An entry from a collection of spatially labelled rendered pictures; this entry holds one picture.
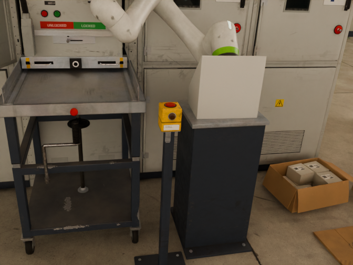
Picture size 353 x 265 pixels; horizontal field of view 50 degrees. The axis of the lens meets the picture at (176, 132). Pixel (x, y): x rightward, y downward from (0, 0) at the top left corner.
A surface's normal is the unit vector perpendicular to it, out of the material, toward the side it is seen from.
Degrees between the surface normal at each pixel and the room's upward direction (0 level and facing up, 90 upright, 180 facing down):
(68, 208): 0
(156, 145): 90
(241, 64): 90
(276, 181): 76
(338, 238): 2
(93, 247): 0
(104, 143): 90
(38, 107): 90
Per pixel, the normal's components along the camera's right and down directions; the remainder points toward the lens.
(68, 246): 0.05, -0.90
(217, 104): 0.17, 0.44
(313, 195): 0.34, 0.11
